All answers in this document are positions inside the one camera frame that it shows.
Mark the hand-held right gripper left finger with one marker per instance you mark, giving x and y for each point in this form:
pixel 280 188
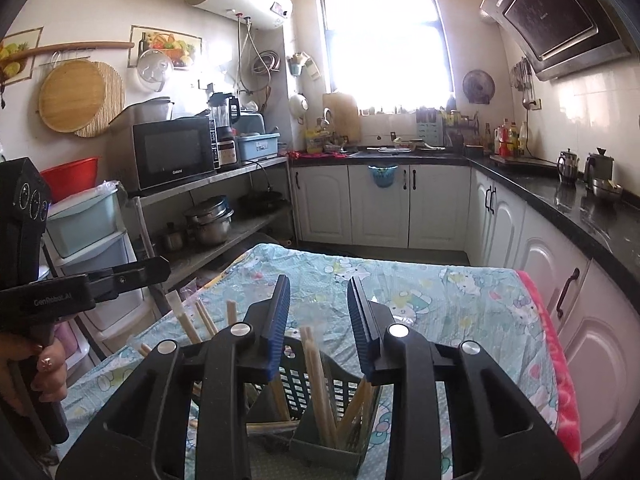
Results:
pixel 279 330

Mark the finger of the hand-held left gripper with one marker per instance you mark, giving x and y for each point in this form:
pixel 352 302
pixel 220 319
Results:
pixel 142 275
pixel 102 276

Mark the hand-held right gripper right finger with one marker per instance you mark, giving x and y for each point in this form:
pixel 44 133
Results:
pixel 361 340

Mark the pile of bamboo chopsticks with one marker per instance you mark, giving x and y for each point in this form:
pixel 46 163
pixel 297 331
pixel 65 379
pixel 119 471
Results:
pixel 315 390

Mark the green plastic utensil basket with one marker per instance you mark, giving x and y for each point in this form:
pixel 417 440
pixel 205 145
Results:
pixel 310 460

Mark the person's left hand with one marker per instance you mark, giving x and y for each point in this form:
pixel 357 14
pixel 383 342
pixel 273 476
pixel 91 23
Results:
pixel 52 370

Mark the small steel pot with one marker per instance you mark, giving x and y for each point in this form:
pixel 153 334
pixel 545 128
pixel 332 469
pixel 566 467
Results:
pixel 172 240

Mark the pastel plastic drawer tower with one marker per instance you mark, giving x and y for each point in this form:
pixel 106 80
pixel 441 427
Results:
pixel 85 225

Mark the stacked steel pots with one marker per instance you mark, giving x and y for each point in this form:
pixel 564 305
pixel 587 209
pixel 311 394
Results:
pixel 210 225

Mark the red plastic basin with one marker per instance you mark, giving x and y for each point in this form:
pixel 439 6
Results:
pixel 75 175

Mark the printed light blue tablecloth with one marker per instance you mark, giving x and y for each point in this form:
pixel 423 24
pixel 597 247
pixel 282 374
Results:
pixel 450 320

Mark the black microwave oven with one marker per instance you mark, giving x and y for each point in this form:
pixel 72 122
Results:
pixel 170 155

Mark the black frying pan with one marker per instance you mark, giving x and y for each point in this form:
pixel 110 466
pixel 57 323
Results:
pixel 260 200

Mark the metal shelf rack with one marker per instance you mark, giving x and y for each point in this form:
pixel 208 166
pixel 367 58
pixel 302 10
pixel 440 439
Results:
pixel 225 172

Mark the black blender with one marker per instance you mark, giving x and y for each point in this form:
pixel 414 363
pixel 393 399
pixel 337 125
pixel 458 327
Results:
pixel 227 152

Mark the round bamboo tray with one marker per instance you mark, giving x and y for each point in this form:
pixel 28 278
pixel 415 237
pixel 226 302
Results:
pixel 72 95

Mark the white lower kitchen cabinets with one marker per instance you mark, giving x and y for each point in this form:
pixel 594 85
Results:
pixel 435 200

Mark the grey plastic container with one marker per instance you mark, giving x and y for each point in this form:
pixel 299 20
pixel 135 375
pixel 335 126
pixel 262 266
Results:
pixel 145 112

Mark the blue hanging trash bin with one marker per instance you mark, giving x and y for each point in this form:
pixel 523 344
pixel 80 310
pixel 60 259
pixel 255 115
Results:
pixel 382 176

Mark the round woven straw mat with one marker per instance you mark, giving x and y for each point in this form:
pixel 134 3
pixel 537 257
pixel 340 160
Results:
pixel 116 105

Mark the blue plastic dish tub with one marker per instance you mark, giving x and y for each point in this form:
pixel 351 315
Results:
pixel 257 147

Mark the red dish cloth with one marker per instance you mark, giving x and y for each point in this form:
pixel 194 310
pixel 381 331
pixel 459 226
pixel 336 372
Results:
pixel 310 155

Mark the wooden rolling pin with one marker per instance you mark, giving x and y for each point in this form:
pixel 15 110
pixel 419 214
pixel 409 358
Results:
pixel 85 46

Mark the pink fleece blanket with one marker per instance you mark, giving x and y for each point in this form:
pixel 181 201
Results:
pixel 562 385

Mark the wooden cutting board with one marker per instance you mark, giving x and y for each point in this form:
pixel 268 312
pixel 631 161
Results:
pixel 345 120

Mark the blue knife holder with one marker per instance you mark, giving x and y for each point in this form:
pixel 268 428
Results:
pixel 429 130

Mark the metal spice rack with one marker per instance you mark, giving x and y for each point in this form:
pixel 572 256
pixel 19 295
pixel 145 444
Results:
pixel 460 132

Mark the group of condiment bottles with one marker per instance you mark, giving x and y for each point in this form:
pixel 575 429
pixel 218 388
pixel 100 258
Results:
pixel 505 142

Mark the black kitchen countertop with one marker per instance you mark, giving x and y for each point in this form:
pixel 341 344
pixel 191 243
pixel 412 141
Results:
pixel 575 205

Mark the steel kettle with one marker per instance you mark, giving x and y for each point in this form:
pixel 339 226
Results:
pixel 568 167

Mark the steel teapot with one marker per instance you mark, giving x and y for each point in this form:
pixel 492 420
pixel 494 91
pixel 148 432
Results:
pixel 600 175

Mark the kitchen window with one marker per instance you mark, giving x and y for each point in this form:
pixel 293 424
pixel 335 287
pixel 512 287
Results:
pixel 385 45

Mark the hanging steel ladles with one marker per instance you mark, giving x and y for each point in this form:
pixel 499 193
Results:
pixel 522 80

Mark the black range hood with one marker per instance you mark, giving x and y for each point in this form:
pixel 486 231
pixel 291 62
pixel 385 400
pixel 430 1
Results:
pixel 550 25

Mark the fruit wall picture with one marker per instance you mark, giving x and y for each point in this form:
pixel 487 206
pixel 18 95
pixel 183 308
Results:
pixel 165 37
pixel 15 67

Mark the white round wall container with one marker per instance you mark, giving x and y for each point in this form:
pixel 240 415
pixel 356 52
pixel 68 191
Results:
pixel 298 107

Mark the green wall hanging organizer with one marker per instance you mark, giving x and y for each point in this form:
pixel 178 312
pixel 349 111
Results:
pixel 297 65

